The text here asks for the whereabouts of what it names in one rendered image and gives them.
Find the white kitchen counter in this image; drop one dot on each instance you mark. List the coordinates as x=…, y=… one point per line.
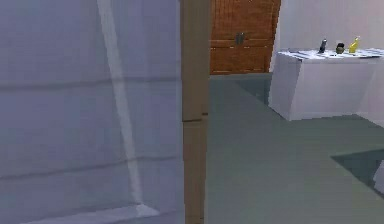
x=320, y=86

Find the brown wooden room door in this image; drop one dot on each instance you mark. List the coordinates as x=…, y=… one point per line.
x=241, y=36

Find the dark grey bottle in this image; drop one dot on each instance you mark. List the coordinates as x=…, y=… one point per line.
x=322, y=46

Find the dark olive round pot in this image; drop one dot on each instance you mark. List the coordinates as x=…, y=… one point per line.
x=340, y=48

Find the yellow bottle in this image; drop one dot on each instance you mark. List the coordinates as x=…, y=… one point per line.
x=353, y=46

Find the brown wooden door frame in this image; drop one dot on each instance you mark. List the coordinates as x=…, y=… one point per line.
x=195, y=100

